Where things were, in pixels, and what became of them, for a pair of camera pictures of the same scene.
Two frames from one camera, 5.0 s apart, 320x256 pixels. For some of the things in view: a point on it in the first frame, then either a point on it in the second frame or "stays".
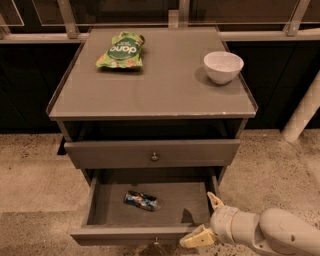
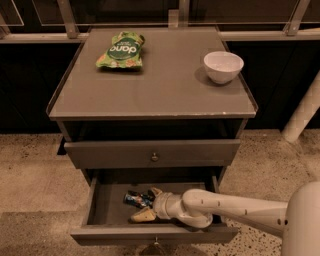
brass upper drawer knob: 154,158 stays
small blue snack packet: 143,200 stays
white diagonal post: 304,112 stays
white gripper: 222,220 to 161,204
